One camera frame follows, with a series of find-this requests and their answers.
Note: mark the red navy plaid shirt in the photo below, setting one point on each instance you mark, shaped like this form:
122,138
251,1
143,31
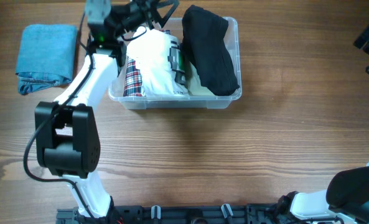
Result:
132,79

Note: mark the cream cloth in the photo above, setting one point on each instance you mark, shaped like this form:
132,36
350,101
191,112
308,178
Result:
193,83

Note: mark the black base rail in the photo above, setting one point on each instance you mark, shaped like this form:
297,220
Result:
249,214

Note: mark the white printed t-shirt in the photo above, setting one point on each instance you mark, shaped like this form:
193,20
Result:
177,66

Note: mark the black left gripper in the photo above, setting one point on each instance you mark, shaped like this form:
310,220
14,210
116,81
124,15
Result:
149,7

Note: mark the clear plastic storage bin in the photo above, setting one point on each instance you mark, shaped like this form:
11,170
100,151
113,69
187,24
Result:
231,40

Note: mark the black garment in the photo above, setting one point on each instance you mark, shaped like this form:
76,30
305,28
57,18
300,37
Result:
203,44

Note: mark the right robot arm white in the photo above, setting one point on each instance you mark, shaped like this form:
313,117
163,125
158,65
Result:
346,200

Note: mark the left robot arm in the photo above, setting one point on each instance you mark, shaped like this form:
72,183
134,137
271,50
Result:
66,136

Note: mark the blue denim jeans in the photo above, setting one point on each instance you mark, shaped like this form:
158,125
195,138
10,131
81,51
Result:
46,57

